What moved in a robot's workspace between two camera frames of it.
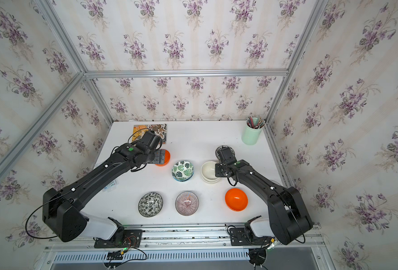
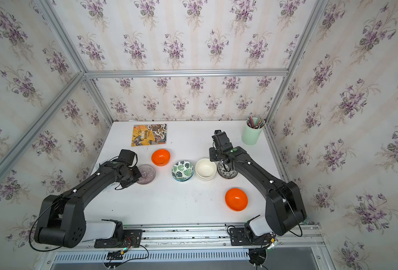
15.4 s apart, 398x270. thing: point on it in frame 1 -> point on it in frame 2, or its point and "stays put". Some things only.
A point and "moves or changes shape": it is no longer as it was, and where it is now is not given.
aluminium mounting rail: x=197 y=238 stays put
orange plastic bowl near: x=236 y=199 stays put
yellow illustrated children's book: x=159 y=129 stays put
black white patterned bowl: x=150 y=205 moves or changes shape
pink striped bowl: x=187 y=203 -> x=148 y=173
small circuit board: x=115 y=255 stays put
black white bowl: x=220 y=148 moves or changes shape
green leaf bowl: x=182 y=170 stays put
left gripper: x=161 y=157 -> x=135 y=169
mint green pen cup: x=252 y=130 stays put
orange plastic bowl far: x=167 y=158 stays put
